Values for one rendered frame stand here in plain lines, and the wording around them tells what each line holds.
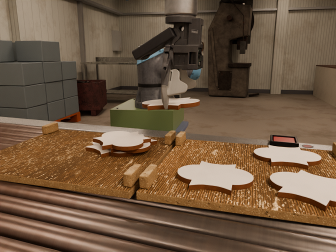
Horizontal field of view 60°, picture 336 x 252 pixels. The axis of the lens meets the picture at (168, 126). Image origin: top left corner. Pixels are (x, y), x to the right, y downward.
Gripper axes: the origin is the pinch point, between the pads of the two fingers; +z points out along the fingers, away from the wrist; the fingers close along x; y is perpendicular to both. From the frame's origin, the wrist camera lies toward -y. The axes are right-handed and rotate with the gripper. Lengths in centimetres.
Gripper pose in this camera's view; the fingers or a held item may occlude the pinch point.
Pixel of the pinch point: (170, 102)
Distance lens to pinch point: 72.9
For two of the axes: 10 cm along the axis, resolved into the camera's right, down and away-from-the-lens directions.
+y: 9.6, 0.9, -2.8
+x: 2.9, -2.3, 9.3
